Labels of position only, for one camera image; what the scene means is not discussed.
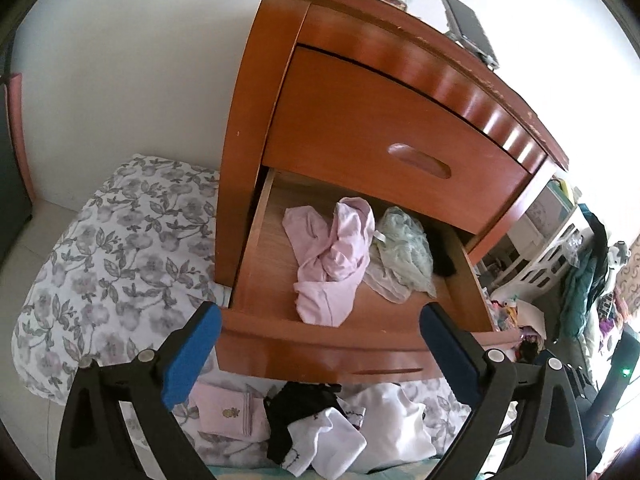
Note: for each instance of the white cartoon print underwear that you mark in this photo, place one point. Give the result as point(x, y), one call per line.
point(330, 445)

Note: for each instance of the dark board with pink edge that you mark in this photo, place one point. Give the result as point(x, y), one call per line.
point(10, 185)

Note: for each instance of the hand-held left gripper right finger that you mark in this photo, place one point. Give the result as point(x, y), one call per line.
point(450, 355)

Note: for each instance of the white lattice shelf rack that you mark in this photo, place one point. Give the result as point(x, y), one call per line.
point(545, 260)

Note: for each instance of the closed wooden drawer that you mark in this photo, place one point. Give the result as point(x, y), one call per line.
point(350, 125)

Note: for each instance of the black lace underwear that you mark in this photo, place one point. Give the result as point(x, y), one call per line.
point(295, 400)

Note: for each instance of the wooden nightstand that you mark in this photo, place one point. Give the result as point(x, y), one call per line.
point(250, 135)

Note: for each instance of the pastel chequered toy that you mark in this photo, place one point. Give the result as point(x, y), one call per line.
point(505, 315)

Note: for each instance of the black toy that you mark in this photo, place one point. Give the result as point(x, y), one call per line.
point(529, 351)

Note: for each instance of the dark underwear red print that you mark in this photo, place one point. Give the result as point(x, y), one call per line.
point(442, 260)

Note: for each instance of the white underwear black waistband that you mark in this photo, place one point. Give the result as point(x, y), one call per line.
point(395, 430)

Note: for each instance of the wooden drawer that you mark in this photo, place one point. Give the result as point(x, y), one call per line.
point(270, 260)
point(350, 125)

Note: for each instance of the dark tablet device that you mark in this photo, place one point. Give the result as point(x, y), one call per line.
point(467, 25)

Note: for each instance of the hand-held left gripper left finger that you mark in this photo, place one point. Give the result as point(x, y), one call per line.
point(192, 355)

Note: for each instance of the yellow pad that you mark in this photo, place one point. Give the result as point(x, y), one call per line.
point(570, 187)

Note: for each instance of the grey floral blanket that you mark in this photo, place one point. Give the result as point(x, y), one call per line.
point(100, 260)

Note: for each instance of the mint lace underwear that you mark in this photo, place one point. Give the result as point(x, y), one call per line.
point(405, 245)

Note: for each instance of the pale underwear small emblem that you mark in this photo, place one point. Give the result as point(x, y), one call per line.
point(225, 425)

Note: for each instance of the teal jacket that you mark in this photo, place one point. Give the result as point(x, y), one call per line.
point(580, 285)

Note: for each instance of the sheer off-white underwear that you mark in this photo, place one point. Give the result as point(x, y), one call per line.
point(385, 285)

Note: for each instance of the white grey plush toy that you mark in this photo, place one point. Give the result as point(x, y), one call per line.
point(617, 265)

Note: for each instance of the pink underwear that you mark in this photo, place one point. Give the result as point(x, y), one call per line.
point(330, 260)

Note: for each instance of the pale printed album box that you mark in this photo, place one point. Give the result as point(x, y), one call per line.
point(547, 210)

